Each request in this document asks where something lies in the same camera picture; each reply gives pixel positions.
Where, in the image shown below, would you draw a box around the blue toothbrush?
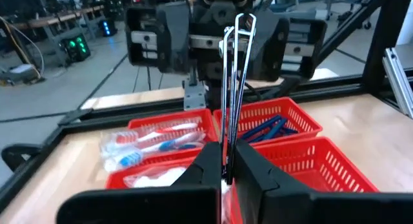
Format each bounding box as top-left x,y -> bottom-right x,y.
103,130 -> 207,173

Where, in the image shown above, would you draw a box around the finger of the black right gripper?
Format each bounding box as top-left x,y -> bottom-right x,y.
254,15 -> 290,83
156,3 -> 192,74

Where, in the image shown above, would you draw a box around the yellow looped cable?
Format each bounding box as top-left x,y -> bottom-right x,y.
0,15 -> 45,80

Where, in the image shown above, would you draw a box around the grey metal mounting plate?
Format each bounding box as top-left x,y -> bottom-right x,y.
183,79 -> 208,112

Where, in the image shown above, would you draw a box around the white box on floor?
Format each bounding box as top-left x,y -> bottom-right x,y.
0,63 -> 42,87

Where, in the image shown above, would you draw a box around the blue-lit black box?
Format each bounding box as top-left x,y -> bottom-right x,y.
97,17 -> 118,37

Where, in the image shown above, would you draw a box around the black loop handle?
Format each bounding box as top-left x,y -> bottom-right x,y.
1,143 -> 43,172

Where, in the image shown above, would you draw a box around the red toothbrush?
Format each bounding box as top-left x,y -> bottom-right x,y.
99,120 -> 203,147

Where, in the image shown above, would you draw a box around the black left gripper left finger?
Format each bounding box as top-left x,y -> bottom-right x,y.
56,141 -> 223,224

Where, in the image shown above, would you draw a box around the green-lit black box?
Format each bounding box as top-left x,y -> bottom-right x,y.
60,32 -> 92,63

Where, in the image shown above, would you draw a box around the black aluminium table frame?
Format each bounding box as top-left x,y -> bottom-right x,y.
0,0 -> 413,212

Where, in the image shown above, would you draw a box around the chrome metal tweezers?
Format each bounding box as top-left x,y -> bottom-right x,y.
219,12 -> 258,186

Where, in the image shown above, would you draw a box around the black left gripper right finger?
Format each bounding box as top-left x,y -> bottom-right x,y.
234,139 -> 413,224

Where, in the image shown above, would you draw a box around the wooden workbench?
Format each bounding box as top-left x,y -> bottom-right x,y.
9,3 -> 107,59

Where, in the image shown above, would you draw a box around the silver aluminium bracket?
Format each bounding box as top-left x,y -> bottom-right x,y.
382,47 -> 413,120

